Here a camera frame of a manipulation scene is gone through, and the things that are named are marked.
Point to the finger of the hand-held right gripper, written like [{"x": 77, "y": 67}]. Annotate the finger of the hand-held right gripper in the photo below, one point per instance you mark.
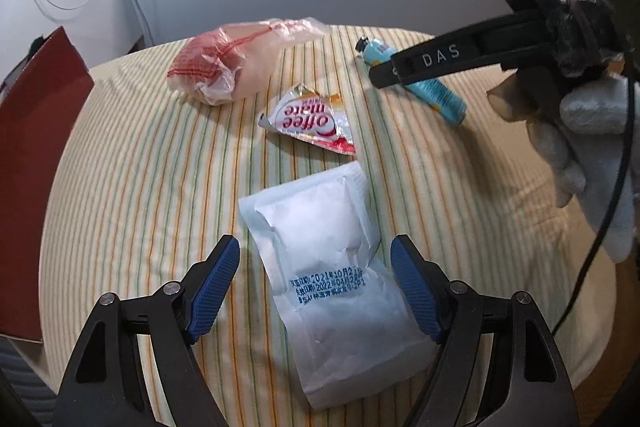
[{"x": 450, "y": 57}]

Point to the red cardboard box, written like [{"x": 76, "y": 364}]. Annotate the red cardboard box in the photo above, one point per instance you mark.
[{"x": 40, "y": 147}]

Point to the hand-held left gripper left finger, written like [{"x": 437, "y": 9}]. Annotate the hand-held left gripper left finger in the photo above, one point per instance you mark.
[{"x": 215, "y": 287}]

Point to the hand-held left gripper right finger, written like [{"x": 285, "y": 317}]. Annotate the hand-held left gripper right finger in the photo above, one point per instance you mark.
[{"x": 415, "y": 287}]

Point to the person's right hand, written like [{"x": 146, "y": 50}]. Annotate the person's right hand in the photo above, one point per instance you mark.
[{"x": 565, "y": 142}]

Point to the pale plastic pouch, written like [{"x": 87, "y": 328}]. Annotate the pale plastic pouch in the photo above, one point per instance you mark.
[{"x": 320, "y": 257}]

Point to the red mesh bag in plastic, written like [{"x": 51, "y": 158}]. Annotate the red mesh bag in plastic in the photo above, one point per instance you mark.
[{"x": 220, "y": 67}]

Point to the red and white sachet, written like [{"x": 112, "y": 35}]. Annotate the red and white sachet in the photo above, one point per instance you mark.
[{"x": 310, "y": 119}]

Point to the light blue tube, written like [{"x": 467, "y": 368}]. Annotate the light blue tube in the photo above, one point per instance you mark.
[{"x": 440, "y": 99}]

